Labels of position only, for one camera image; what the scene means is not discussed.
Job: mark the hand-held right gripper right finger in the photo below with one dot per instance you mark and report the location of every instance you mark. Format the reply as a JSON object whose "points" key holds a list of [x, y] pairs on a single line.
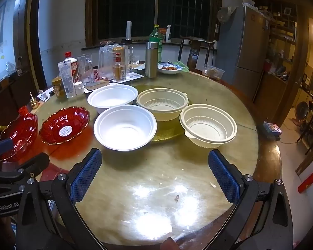
{"points": [[224, 177]]}

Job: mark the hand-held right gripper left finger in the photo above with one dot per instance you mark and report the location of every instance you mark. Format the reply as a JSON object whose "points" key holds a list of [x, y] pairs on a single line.
{"points": [[86, 177]]}

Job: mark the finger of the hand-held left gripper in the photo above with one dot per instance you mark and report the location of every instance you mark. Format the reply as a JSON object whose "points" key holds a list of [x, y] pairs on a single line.
{"points": [[1, 146], [35, 162]]}

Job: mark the red glass plate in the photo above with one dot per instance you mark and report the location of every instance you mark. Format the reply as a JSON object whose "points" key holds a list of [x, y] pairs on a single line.
{"points": [[65, 125], [19, 132]]}

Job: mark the cream ribbed plastic bowl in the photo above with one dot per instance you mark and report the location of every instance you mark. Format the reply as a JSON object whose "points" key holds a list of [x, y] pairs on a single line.
{"points": [[208, 127], [161, 104]]}

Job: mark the white foam bowl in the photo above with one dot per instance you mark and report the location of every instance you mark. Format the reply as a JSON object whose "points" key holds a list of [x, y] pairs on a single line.
{"points": [[112, 96], [125, 130]]}

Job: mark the small gold ornament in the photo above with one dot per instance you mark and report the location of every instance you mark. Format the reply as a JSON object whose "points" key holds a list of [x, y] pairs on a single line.
{"points": [[34, 101]]}

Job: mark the dark wooden sideboard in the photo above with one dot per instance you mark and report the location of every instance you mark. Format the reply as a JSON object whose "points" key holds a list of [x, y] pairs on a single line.
{"points": [[13, 91]]}

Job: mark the small clear packet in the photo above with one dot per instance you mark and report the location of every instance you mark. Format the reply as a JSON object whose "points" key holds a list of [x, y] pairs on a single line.
{"points": [[43, 95]]}

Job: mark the small blue box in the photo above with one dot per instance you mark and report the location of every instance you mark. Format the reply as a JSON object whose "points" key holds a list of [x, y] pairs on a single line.
{"points": [[271, 129]]}

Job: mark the brown jar gold lid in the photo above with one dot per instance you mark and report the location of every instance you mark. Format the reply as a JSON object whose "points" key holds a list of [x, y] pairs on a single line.
{"points": [[58, 88]]}

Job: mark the red flat packet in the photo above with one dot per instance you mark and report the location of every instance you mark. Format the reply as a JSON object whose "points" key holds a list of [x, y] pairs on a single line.
{"points": [[309, 181]]}

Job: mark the small white pill bottle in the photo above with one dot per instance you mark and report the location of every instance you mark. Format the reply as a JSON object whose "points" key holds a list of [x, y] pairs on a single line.
{"points": [[79, 88]]}

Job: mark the white lotion tube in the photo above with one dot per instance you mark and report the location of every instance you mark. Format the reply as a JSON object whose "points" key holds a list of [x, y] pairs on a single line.
{"points": [[66, 80]]}

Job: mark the worn book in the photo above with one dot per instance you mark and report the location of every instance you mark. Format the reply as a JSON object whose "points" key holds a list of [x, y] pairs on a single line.
{"points": [[96, 85]]}

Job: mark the red white liquor bottle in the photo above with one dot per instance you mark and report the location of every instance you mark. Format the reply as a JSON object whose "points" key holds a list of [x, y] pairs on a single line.
{"points": [[75, 70]]}

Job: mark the floor fan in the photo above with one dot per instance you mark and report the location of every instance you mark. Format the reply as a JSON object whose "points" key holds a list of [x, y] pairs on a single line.
{"points": [[301, 110]]}

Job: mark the clear plastic container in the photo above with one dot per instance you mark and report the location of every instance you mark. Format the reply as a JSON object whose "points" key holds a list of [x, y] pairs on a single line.
{"points": [[213, 72]]}

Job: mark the clear glass mug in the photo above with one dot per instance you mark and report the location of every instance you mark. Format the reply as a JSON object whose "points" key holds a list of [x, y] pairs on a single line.
{"points": [[84, 67]]}

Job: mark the amber liquor bottle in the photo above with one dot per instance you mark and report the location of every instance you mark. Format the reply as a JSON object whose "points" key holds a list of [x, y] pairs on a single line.
{"points": [[119, 70]]}

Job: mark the printed paper leaflet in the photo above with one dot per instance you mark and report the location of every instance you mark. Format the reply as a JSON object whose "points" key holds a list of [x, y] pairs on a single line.
{"points": [[134, 76]]}

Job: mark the clear plastic bag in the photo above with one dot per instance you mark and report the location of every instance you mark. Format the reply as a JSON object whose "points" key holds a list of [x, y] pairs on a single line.
{"points": [[104, 62]]}

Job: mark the green cloth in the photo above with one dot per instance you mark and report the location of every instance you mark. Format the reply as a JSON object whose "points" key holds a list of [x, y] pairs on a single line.
{"points": [[183, 66]]}

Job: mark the blue white ceramic plate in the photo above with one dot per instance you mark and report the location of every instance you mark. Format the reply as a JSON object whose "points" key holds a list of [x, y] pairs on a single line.
{"points": [[169, 71]]}

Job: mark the fried food pieces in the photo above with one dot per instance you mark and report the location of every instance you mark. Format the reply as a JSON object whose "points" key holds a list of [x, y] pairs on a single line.
{"points": [[168, 68]]}

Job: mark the grey refrigerator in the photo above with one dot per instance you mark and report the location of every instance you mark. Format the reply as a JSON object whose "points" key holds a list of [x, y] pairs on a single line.
{"points": [[240, 52]]}

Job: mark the dark wooden chair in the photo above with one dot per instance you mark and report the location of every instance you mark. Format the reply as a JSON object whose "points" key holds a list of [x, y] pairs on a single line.
{"points": [[195, 53]]}

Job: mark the steel thermos flask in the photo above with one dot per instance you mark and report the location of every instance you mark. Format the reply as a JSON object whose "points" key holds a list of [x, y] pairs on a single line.
{"points": [[151, 60]]}

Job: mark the white paper roll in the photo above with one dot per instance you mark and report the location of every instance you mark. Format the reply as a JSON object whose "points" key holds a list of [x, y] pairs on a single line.
{"points": [[129, 30]]}

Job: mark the cluttered wooden shelf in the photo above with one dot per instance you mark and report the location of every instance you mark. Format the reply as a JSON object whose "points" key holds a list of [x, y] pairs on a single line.
{"points": [[283, 31]]}

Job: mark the green plastic bottle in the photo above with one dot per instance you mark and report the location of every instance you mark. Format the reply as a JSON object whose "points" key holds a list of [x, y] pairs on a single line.
{"points": [[156, 33]]}

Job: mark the barred dark window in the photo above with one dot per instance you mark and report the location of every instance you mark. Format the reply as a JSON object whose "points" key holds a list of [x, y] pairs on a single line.
{"points": [[135, 5]]}

